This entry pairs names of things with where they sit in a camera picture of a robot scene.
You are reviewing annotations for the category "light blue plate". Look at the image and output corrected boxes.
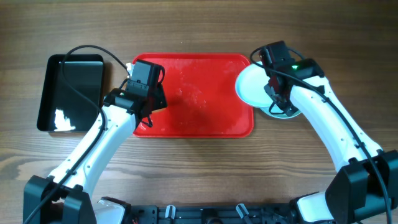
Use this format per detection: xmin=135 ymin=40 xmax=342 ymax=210
xmin=261 ymin=107 xmax=301 ymax=119
xmin=235 ymin=64 xmax=272 ymax=108

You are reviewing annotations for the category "red plastic tray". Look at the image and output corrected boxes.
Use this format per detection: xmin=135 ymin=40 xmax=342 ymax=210
xmin=134 ymin=53 xmax=254 ymax=138

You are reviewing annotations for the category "black left camera cable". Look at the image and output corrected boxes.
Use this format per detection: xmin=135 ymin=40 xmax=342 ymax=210
xmin=22 ymin=44 xmax=165 ymax=224

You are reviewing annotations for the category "black water tray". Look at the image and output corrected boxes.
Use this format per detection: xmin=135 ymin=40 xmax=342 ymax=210
xmin=37 ymin=54 xmax=104 ymax=132

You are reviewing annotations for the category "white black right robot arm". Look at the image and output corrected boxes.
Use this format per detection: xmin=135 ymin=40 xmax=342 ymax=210
xmin=255 ymin=41 xmax=397 ymax=223

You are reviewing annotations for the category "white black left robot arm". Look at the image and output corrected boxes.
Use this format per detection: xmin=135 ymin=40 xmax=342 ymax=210
xmin=23 ymin=81 xmax=167 ymax=223

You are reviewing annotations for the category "black right camera cable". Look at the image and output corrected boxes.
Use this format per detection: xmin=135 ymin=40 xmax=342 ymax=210
xmin=249 ymin=44 xmax=393 ymax=224

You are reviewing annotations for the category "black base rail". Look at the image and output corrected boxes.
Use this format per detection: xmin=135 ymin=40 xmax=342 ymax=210
xmin=123 ymin=203 xmax=297 ymax=224

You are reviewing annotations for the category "black camera cable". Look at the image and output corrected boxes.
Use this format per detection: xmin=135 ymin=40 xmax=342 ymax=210
xmin=22 ymin=44 xmax=165 ymax=224
xmin=249 ymin=44 xmax=393 ymax=224

